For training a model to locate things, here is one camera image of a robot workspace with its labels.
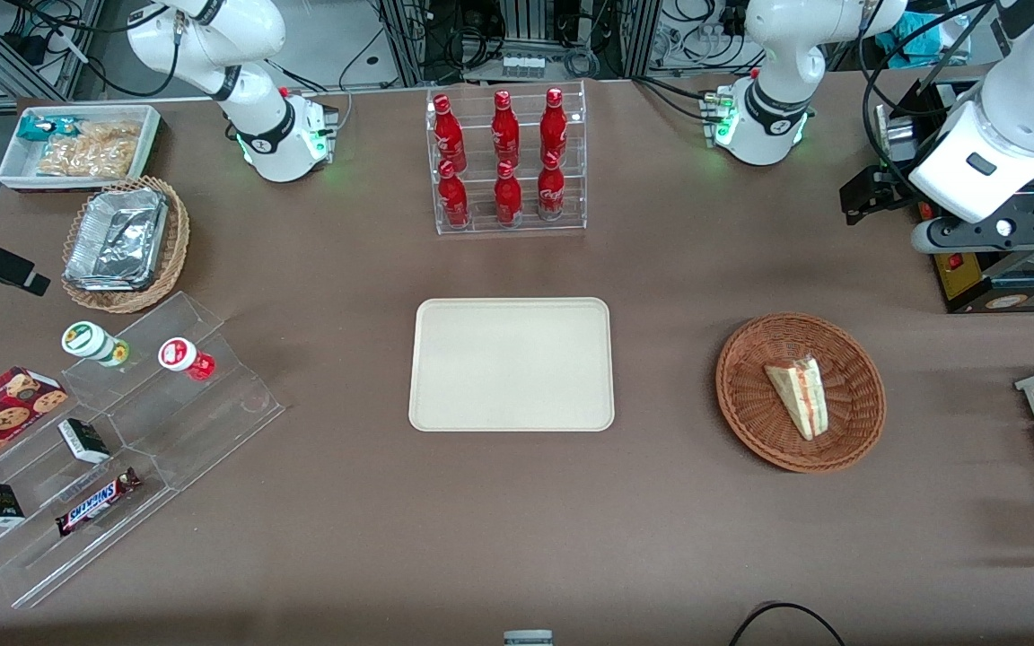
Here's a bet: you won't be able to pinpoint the clear acrylic bottle rack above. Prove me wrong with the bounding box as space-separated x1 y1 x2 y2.
425 80 588 237

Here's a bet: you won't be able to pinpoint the teal snack packet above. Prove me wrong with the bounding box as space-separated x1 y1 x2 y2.
16 114 80 144

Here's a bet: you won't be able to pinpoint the large brown wicker basket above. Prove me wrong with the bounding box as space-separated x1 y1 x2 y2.
715 312 887 474

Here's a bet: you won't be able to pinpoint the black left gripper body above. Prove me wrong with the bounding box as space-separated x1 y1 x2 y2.
865 165 924 216

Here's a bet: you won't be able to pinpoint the red cola bottle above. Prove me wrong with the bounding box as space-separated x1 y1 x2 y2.
536 151 566 223
540 87 569 164
432 94 468 171
438 160 471 229
493 161 524 226
491 90 521 168

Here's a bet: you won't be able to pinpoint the stacked aluminium foil trays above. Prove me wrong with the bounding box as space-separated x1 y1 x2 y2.
63 186 169 293

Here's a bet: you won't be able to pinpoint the clear acrylic stepped display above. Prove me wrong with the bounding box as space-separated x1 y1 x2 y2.
0 291 286 610

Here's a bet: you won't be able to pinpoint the black looped cable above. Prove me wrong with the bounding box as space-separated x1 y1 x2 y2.
729 600 846 646

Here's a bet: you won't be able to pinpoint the white rectangular bin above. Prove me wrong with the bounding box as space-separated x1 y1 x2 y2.
0 104 163 193

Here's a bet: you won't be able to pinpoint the Snickers chocolate bar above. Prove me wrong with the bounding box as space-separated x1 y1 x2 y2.
54 467 144 538

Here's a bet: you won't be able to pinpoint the teal cloth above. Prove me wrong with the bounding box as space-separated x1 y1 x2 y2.
874 11 971 58

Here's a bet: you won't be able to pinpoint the beige plastic tray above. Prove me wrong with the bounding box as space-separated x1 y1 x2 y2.
408 297 615 432

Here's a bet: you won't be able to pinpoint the clear bag of crackers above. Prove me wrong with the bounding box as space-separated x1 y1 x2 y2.
36 121 142 179

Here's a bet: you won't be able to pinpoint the red label yogurt bottle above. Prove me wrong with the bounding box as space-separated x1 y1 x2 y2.
158 336 217 382

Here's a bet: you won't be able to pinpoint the triangular sandwich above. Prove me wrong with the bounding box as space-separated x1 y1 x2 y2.
764 354 830 441

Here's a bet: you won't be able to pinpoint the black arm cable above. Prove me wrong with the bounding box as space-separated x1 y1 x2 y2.
858 0 998 180

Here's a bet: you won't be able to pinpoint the small brown wicker basket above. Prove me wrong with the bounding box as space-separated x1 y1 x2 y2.
61 175 191 315

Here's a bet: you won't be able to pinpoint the green label yogurt bottle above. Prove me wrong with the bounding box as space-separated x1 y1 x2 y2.
61 320 131 370

